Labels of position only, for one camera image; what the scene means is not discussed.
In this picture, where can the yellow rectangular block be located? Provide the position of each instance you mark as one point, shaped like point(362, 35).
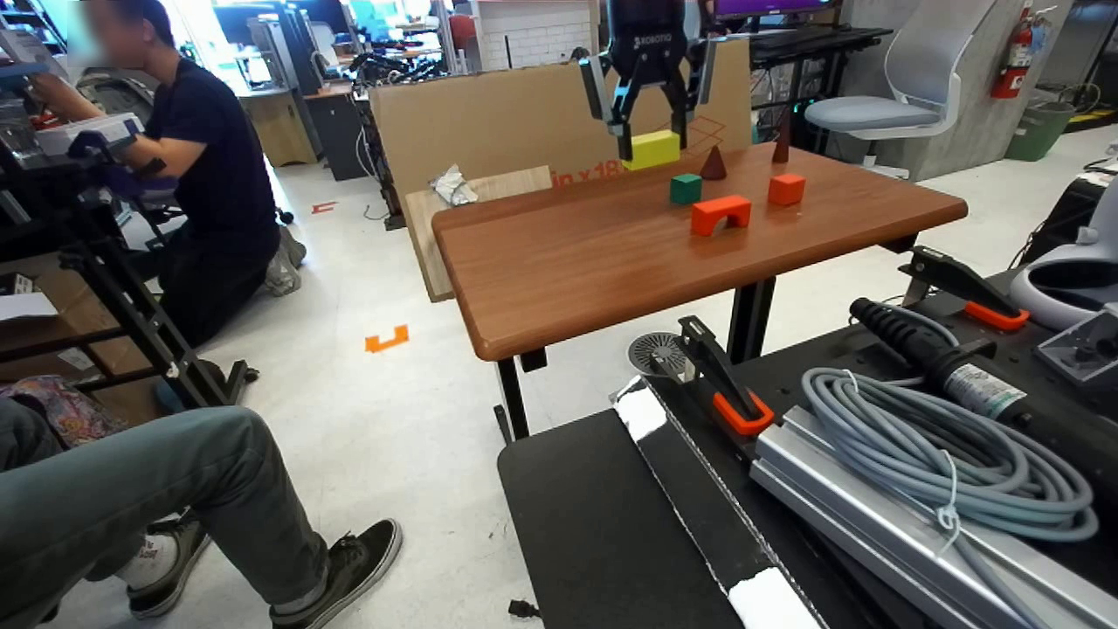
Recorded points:
point(650, 150)

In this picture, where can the red fire extinguisher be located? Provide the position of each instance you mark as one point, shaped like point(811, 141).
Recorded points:
point(1014, 57)

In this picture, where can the brown wooden table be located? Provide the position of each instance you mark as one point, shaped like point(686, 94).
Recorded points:
point(560, 264)

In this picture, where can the orange arch block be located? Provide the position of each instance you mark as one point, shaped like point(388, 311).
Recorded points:
point(723, 212)

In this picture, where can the black orange handled tool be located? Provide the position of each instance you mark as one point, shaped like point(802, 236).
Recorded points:
point(982, 303)

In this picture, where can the person in dark shirt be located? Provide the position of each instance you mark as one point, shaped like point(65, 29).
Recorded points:
point(200, 136)

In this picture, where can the orange black bar clamp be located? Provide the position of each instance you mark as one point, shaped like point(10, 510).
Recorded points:
point(693, 359)

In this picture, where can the orange cube block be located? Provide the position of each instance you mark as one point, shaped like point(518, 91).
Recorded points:
point(788, 191)

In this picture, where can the large cardboard sheet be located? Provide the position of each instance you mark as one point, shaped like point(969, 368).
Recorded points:
point(512, 127)

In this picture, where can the white office chair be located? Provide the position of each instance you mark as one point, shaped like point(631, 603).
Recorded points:
point(925, 81)

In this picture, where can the orange floor tape marker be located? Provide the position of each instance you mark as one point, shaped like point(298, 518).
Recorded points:
point(388, 341)

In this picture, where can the black cylindrical tool handle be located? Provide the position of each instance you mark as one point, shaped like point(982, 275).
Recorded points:
point(942, 362)

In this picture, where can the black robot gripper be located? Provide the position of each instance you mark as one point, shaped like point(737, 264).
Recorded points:
point(638, 40)

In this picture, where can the black folding stand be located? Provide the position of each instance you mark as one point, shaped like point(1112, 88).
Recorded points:
point(80, 206)

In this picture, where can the silver aluminium extrusion rail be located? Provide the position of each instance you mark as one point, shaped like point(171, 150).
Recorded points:
point(911, 553)

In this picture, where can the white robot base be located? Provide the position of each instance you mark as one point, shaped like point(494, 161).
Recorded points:
point(1082, 278)

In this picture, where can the black sneaker shoe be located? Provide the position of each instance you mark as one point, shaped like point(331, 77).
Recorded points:
point(355, 567)

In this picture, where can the dark brown cone block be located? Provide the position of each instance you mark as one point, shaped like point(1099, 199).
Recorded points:
point(781, 147)

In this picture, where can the seated person grey trousers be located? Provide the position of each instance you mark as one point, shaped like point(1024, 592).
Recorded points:
point(141, 505)

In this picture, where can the black foreground table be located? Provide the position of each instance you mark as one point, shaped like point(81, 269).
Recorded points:
point(607, 551)

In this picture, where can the brown pyramid block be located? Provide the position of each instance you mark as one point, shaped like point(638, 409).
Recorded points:
point(714, 167)

